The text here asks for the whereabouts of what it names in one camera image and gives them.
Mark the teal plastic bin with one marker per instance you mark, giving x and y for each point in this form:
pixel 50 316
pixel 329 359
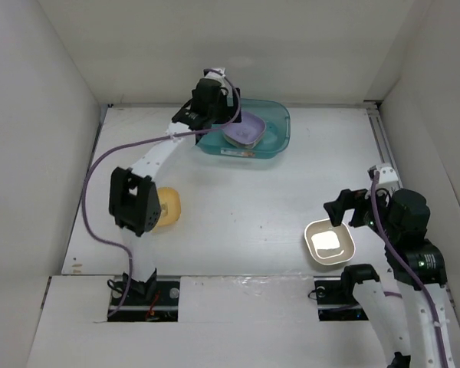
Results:
pixel 275 140

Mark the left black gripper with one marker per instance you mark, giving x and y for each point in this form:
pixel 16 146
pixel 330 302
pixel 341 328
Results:
pixel 229 112

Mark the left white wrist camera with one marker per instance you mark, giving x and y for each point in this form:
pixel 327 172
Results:
pixel 216 74

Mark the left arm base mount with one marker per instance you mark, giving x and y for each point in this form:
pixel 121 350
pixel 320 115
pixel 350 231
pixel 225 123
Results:
pixel 163 307

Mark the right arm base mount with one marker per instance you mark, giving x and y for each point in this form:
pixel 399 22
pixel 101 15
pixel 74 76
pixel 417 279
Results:
pixel 333 302

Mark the yellow plate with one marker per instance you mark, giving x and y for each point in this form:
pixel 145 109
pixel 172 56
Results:
pixel 170 206

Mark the beige plate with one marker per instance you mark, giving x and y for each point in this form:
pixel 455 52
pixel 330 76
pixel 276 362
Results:
pixel 329 245

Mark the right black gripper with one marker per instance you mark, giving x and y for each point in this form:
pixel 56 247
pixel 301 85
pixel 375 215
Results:
pixel 348 199

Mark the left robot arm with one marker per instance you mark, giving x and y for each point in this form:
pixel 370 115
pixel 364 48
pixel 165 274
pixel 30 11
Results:
pixel 134 197

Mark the dark purple plate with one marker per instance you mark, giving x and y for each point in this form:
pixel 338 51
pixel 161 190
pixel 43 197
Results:
pixel 248 133

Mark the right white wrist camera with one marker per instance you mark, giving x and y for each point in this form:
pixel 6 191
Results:
pixel 387 177

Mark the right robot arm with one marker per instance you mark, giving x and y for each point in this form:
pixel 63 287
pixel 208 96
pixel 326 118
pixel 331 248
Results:
pixel 420 338

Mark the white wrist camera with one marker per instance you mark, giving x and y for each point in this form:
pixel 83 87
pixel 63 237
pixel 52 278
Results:
pixel 216 74
pixel 387 177

